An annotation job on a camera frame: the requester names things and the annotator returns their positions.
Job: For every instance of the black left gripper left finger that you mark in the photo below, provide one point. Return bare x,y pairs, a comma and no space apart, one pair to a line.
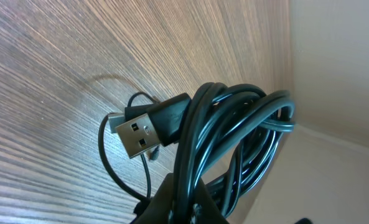
158,209

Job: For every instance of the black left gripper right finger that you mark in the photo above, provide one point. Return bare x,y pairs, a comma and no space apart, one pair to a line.
205,210

